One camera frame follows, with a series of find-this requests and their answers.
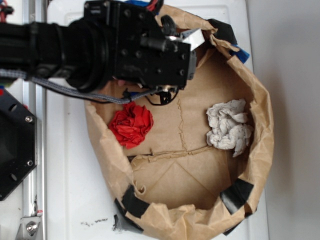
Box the white-padded gripper finger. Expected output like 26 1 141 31
179 28 204 51

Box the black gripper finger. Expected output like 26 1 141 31
146 84 185 106

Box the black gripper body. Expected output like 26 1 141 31
83 0 197 90

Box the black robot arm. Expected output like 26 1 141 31
0 0 204 105

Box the pink plush toy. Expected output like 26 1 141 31
117 80 126 87

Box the crumpled red cloth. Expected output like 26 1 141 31
108 102 154 149

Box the crumpled grey cloth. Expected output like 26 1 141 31
206 98 254 158

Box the brown paper bag bin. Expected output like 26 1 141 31
85 5 274 240

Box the white tray surface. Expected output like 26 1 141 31
43 0 269 240

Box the aluminium frame rail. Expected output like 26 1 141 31
21 0 48 240

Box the grey braided cable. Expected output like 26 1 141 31
0 68 156 105

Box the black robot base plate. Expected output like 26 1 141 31
0 89 36 201

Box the metal corner bracket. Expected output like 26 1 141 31
15 216 42 240

